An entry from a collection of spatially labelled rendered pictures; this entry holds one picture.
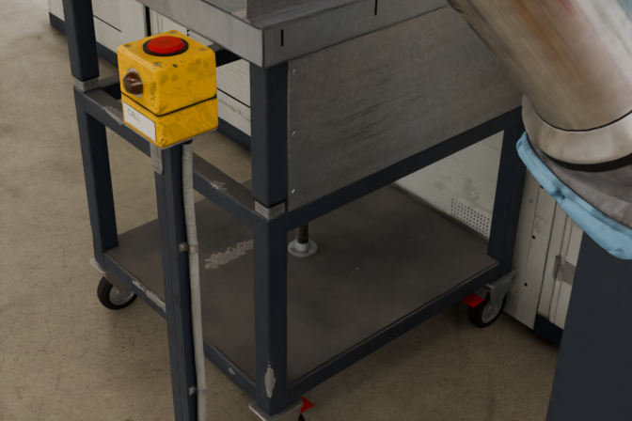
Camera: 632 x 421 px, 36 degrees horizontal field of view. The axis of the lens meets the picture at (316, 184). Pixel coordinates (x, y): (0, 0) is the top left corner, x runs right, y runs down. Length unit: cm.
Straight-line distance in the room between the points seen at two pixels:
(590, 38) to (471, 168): 134
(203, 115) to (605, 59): 51
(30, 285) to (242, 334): 63
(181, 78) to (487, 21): 45
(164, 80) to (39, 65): 221
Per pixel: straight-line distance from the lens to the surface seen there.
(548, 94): 76
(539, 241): 200
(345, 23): 136
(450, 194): 211
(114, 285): 207
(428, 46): 154
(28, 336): 211
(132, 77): 107
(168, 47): 107
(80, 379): 199
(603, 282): 114
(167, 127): 107
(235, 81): 259
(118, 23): 306
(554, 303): 202
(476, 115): 171
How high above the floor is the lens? 134
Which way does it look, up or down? 32 degrees down
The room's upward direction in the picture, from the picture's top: 1 degrees clockwise
